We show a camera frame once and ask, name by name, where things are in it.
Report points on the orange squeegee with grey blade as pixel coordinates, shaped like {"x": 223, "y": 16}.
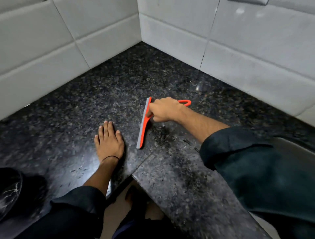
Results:
{"x": 142, "y": 130}

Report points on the person's left forearm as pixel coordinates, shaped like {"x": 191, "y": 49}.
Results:
{"x": 102, "y": 174}

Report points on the person's left dark sleeve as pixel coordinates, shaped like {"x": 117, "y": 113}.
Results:
{"x": 69, "y": 216}

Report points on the person's right forearm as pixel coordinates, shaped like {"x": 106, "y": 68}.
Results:
{"x": 201, "y": 124}

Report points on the person's left hand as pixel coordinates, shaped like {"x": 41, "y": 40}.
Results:
{"x": 109, "y": 144}

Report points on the person's dark sleeve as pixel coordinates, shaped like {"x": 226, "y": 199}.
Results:
{"x": 258, "y": 177}
{"x": 69, "y": 216}

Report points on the person's right dark sleeve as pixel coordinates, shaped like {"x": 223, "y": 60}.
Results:
{"x": 258, "y": 177}

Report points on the person's legs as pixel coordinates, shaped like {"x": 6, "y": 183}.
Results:
{"x": 137, "y": 229}

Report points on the black wrist band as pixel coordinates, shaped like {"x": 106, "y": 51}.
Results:
{"x": 110, "y": 156}

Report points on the black marbled bowl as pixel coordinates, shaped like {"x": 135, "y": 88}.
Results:
{"x": 9, "y": 192}

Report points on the person's right hand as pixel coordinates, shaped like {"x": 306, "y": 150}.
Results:
{"x": 166, "y": 109}

